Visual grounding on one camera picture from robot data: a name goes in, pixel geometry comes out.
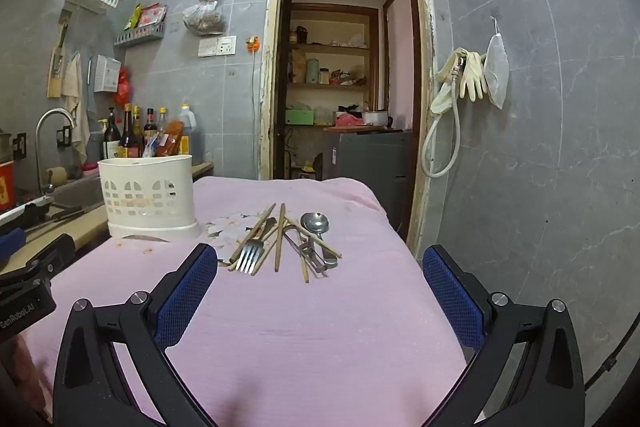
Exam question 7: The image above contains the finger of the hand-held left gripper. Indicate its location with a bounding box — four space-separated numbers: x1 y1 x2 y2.
0 234 76 289
0 201 52 258

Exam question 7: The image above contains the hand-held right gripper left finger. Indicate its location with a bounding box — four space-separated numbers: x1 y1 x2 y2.
52 243 221 427

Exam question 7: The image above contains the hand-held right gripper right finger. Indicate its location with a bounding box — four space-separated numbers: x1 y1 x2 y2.
422 244 586 427

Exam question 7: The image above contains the metal fork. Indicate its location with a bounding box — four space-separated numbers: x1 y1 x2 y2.
234 218 277 276

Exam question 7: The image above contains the wooden chopstick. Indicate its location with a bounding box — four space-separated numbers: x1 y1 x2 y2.
298 229 309 284
283 217 343 258
251 224 282 277
273 203 286 273
229 203 277 272

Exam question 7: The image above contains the white plastic utensil holder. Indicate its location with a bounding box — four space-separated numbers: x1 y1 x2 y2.
97 154 202 242

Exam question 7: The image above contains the metal utensil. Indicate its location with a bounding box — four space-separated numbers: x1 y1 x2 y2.
284 229 332 279

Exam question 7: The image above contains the metal spoon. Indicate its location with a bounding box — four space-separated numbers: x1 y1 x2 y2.
301 212 341 269

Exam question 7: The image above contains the person's left hand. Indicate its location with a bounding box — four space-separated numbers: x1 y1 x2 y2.
0 332 51 413

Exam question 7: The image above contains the red cup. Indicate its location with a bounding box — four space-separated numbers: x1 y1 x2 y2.
0 159 16 214

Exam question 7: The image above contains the steel sink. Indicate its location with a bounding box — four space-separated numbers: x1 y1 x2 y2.
49 177 108 214

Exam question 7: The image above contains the metal faucet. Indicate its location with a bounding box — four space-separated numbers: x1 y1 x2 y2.
35 108 78 198

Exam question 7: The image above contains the pink floral blanket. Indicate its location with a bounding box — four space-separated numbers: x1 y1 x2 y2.
22 177 481 427

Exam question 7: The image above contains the brown bottle white label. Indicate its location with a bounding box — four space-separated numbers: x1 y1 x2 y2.
102 108 123 160

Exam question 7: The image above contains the dark bottle red label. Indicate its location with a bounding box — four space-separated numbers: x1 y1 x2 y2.
119 103 139 159

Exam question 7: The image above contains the dark bottle red cap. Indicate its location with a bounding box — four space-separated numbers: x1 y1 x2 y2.
144 108 159 148

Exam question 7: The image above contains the orange spice packet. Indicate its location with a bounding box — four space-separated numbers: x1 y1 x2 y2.
160 121 189 156

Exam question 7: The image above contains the beige hanging towel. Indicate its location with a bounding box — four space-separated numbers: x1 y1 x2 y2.
62 52 91 148

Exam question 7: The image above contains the grey appliance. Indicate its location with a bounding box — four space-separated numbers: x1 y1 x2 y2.
322 129 416 249

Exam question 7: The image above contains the dark oil jug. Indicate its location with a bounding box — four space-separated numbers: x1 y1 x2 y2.
178 103 205 166

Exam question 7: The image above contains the wooden cutting board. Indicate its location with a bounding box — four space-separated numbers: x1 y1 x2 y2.
47 9 72 98

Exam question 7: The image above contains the red plastic bag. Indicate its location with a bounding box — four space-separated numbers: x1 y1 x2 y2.
115 68 134 106

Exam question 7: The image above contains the white basket lower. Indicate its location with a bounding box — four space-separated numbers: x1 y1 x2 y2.
94 54 122 94

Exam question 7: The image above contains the white mesh bag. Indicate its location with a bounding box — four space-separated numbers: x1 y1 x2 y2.
483 32 511 110

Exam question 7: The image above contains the red snack packet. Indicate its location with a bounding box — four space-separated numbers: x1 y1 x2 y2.
140 4 168 28

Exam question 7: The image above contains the wooden shelf unit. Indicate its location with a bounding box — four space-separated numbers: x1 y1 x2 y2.
284 3 382 128

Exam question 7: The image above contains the hanging clear plastic bag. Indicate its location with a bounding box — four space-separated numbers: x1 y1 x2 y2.
182 0 226 36

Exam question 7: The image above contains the white hose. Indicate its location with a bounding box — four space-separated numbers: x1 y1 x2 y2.
421 57 462 179

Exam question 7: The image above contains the black cable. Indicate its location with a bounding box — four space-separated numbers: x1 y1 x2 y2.
582 347 622 394

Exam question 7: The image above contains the thin white cable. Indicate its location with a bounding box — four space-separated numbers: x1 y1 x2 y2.
255 51 263 180

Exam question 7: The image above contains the grey wall shelf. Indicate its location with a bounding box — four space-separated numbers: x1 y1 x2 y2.
114 23 167 48

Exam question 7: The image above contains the wooden door frame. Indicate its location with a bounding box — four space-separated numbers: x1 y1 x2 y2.
259 0 440 258

